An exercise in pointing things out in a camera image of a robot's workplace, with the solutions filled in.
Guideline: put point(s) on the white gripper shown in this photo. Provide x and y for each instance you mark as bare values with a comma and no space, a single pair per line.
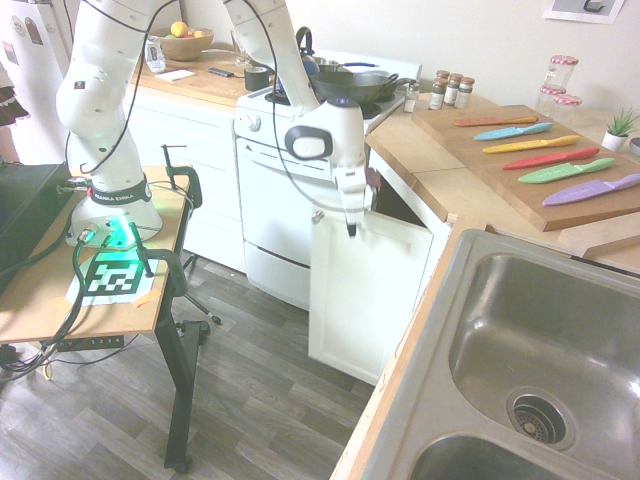
352,182

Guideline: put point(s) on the white cabinet door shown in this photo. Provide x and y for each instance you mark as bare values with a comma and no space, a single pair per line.
365,300

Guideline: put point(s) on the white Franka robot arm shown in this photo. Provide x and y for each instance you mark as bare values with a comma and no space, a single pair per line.
100,100

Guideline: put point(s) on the metal cabinet door knob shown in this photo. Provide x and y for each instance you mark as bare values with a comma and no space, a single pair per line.
317,215

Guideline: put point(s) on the white kitchen stove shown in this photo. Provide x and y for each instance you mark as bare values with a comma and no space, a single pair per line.
270,200

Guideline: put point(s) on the large wooden cutting board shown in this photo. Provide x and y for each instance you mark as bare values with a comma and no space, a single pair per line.
450,130

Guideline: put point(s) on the black wok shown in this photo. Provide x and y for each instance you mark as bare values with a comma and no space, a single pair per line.
350,85

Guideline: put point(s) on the glass salt shaker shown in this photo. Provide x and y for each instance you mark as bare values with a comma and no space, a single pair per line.
411,97

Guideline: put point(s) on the spice jar brown lid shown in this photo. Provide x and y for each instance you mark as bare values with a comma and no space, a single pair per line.
452,90
438,95
442,74
466,94

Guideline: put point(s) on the white base cabinets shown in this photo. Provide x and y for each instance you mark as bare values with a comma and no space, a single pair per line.
200,165

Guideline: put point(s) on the orange knife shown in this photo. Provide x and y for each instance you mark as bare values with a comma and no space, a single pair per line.
490,121

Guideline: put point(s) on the black screw clamp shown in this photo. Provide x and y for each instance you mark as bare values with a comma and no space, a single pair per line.
187,180
172,270

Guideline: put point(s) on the stainless steel double sink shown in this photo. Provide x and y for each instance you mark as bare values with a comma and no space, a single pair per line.
500,310

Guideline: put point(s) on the black tape roll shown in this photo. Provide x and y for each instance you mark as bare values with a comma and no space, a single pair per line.
256,79

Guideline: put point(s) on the black tripod leg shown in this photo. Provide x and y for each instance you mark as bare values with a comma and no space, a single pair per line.
200,305

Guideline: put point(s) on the blue knife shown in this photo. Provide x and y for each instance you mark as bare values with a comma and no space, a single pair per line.
510,132

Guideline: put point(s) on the yellow knife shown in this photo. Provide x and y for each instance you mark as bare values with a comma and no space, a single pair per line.
525,145

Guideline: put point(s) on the red knife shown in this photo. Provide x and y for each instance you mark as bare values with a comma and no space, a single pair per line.
545,160

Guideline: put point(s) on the tall clear glass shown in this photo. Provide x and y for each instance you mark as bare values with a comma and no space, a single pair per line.
240,50

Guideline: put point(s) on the green knife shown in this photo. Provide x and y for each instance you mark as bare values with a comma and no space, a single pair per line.
560,172

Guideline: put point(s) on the glass jar checkered lid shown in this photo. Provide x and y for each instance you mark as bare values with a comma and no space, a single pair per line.
567,109
561,72
549,100

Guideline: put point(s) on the white notepad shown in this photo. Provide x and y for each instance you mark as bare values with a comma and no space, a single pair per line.
175,75

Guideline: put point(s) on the purple knife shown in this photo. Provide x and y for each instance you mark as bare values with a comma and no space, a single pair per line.
585,192

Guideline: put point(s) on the wooden fruit bowl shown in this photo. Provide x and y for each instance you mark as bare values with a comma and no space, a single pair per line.
185,47

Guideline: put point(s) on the small wooden board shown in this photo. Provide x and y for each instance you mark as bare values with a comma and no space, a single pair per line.
600,242

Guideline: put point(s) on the printed marker tag sheet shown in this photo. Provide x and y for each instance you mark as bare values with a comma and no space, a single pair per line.
112,280

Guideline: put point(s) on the clear plastic packet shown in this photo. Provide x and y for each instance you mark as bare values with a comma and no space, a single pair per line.
155,55

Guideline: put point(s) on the yellow lemon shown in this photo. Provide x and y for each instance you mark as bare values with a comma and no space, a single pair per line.
179,29

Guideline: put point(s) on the metal sink drain strainer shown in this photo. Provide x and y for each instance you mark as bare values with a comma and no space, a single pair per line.
540,417

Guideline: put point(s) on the small potted green plant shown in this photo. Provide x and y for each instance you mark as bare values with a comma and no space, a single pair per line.
615,137

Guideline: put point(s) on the black control box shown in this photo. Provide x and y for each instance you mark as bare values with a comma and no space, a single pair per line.
25,210

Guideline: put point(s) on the wooden robot table black legs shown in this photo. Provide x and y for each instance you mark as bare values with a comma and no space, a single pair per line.
30,310

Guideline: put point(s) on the white refrigerator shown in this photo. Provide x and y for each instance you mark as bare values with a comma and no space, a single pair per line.
35,75

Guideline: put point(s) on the paper wall poster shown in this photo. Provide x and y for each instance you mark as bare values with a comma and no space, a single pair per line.
585,9

